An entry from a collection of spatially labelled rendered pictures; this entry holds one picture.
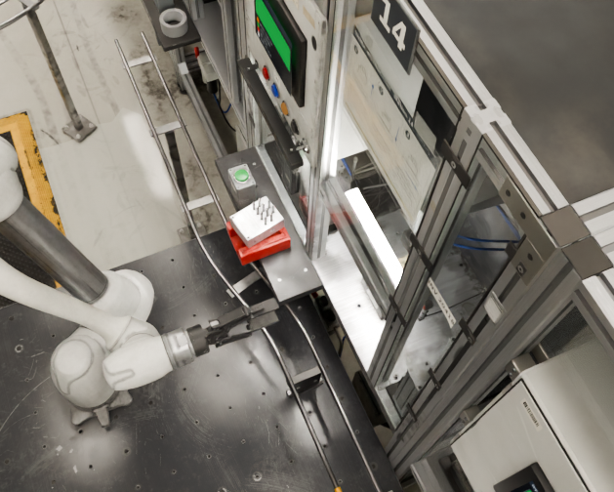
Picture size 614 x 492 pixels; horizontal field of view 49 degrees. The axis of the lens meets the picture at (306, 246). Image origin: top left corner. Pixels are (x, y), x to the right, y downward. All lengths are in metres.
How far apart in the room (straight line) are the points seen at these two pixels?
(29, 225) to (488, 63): 1.17
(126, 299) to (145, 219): 1.25
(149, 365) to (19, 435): 0.67
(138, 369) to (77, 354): 0.32
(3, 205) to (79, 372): 0.50
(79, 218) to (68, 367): 1.43
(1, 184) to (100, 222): 1.58
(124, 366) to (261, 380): 0.59
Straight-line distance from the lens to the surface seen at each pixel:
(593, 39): 1.08
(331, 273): 1.99
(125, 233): 3.17
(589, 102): 1.00
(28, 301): 1.66
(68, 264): 1.85
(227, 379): 2.12
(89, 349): 1.93
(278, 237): 1.98
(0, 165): 1.68
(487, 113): 0.91
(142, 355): 1.65
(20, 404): 2.23
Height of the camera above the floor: 2.71
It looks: 62 degrees down
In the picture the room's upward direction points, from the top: 4 degrees clockwise
